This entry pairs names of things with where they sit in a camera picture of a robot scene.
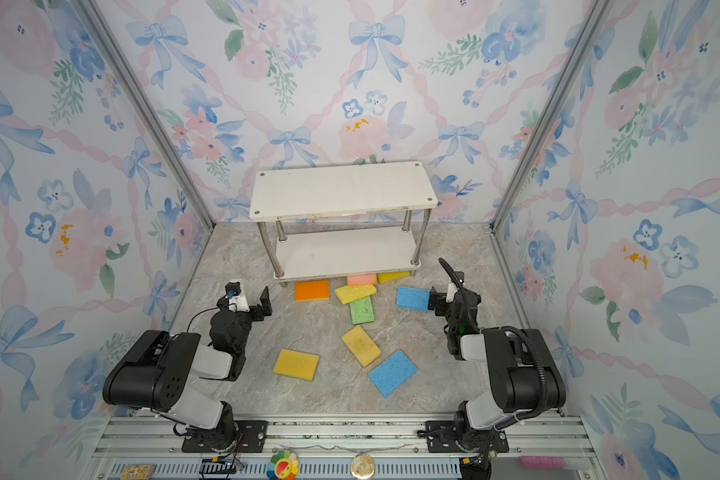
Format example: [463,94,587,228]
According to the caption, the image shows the blue sponge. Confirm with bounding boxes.
[369,350,417,398]
[396,286,430,311]

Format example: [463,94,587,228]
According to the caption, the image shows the blue sponge front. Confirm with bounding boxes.
[369,350,417,398]

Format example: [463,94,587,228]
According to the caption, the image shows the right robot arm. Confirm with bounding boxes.
[417,283,567,454]

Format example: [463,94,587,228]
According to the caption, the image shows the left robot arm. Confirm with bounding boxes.
[102,281,273,455]

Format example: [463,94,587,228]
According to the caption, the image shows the yellow sponge under shelf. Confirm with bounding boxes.
[377,271,411,284]

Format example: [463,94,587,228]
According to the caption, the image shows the white two-tier metal shelf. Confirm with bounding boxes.
[250,161,438,282]

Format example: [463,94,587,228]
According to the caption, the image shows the orange sponge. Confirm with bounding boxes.
[294,280,330,302]

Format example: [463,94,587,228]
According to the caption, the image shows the green sponge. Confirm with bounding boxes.
[349,296,375,325]

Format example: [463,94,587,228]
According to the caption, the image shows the pink sponge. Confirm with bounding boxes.
[347,274,377,286]

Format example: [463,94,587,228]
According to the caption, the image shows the light yellow cellulose sponge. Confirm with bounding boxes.
[335,285,377,305]

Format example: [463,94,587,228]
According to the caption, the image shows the colourful flower toy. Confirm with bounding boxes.
[266,450,300,480]

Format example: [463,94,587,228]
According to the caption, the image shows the round gold badge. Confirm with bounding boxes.
[350,453,376,480]

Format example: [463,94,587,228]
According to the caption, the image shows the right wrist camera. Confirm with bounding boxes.
[445,271,464,303]

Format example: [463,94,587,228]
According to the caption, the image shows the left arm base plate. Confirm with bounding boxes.
[181,420,269,454]

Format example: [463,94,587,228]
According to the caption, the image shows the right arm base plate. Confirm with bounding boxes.
[417,420,509,455]

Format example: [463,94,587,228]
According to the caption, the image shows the aluminium front rail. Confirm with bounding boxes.
[82,412,605,479]

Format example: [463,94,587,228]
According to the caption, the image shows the right aluminium frame post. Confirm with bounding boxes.
[491,0,611,235]

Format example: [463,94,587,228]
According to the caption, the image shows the aluminium frame post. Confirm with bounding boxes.
[491,0,611,235]
[71,0,216,230]

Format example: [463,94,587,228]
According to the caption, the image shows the left aluminium frame post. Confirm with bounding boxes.
[71,0,216,230]

